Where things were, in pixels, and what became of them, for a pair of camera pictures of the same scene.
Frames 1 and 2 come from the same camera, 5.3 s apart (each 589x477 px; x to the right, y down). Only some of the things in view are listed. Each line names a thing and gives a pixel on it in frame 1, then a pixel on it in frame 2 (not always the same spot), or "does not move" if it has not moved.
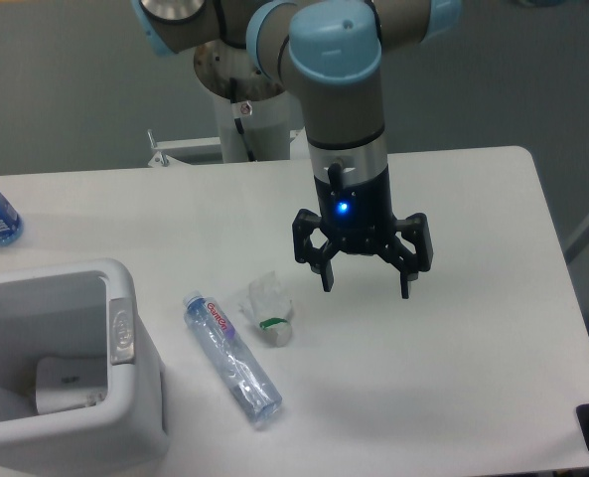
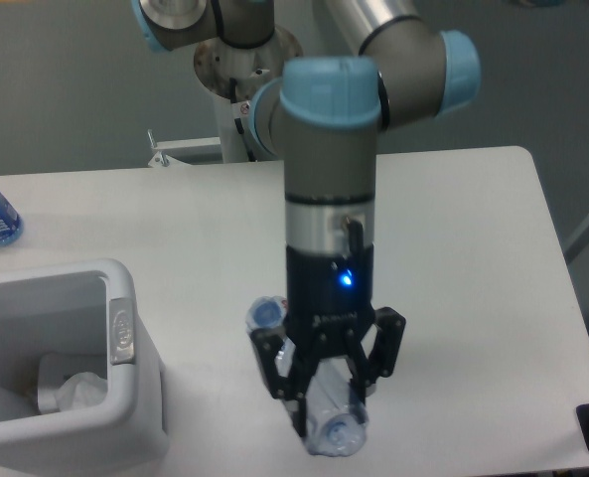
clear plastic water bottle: (248, 384) → (336, 415)
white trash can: (74, 309) does not move
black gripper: (361, 216) → (329, 299)
